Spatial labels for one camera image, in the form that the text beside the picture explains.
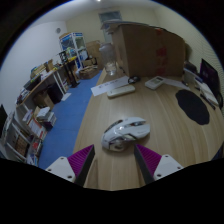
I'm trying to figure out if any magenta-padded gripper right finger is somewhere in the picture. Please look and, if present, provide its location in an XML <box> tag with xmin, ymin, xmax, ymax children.
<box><xmin>133</xmin><ymin>143</ymin><xmax>185</xmax><ymax>185</ymax></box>

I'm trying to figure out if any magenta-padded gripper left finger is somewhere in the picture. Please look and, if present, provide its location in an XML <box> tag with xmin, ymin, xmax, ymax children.
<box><xmin>44</xmin><ymin>143</ymin><xmax>97</xmax><ymax>188</ymax></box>

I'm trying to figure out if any white and black computer mouse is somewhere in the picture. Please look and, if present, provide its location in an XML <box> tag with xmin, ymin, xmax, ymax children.
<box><xmin>100</xmin><ymin>116</ymin><xmax>151</xmax><ymax>153</ymax></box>

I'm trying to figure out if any black mouse pad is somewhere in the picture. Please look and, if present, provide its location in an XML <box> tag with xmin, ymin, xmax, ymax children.
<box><xmin>175</xmin><ymin>88</ymin><xmax>211</xmax><ymax>126</ymax></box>

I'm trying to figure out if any shelf unit with books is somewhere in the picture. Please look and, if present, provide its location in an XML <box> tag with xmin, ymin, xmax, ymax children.
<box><xmin>0</xmin><ymin>103</ymin><xmax>58</xmax><ymax>167</ymax></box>

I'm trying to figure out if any black marker pen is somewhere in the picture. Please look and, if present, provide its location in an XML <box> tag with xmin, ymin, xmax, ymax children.
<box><xmin>199</xmin><ymin>93</ymin><xmax>217</xmax><ymax>111</ymax></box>

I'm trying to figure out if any white paper sheet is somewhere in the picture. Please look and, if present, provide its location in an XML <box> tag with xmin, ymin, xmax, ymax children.
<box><xmin>90</xmin><ymin>75</ymin><xmax>130</xmax><ymax>97</ymax></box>
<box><xmin>162</xmin><ymin>76</ymin><xmax>192</xmax><ymax>92</ymax></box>

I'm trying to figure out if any white remote control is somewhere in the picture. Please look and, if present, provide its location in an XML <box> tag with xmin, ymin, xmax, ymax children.
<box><xmin>144</xmin><ymin>75</ymin><xmax>165</xmax><ymax>91</ymax></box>

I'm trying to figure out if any flat white rectangular device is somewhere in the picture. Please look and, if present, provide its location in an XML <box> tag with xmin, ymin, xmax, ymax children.
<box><xmin>106</xmin><ymin>84</ymin><xmax>137</xmax><ymax>99</ymax></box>

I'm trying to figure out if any black metal stand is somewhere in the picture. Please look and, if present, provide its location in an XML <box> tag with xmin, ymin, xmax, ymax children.
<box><xmin>58</xmin><ymin>49</ymin><xmax>80</xmax><ymax>88</ymax></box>

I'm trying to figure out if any dark monitor screen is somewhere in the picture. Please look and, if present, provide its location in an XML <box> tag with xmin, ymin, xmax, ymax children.
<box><xmin>199</xmin><ymin>58</ymin><xmax>222</xmax><ymax>96</ymax></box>

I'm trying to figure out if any clear glass jar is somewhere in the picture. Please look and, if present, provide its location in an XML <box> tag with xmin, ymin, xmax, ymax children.
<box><xmin>98</xmin><ymin>41</ymin><xmax>118</xmax><ymax>76</ymax></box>

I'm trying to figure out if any large brown cardboard box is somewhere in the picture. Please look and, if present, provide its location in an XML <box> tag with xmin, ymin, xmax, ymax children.
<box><xmin>101</xmin><ymin>20</ymin><xmax>187</xmax><ymax>79</ymax></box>

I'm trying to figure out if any blue and white display cabinet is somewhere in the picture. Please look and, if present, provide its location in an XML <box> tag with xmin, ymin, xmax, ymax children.
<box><xmin>58</xmin><ymin>31</ymin><xmax>88</xmax><ymax>71</ymax></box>

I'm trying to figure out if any grey door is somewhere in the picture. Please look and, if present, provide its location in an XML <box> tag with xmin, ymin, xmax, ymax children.
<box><xmin>98</xmin><ymin>10</ymin><xmax>124</xmax><ymax>44</ymax></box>

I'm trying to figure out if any black coiled cable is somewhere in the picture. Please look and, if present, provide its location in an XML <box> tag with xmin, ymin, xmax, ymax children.
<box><xmin>127</xmin><ymin>75</ymin><xmax>141</xmax><ymax>85</ymax></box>

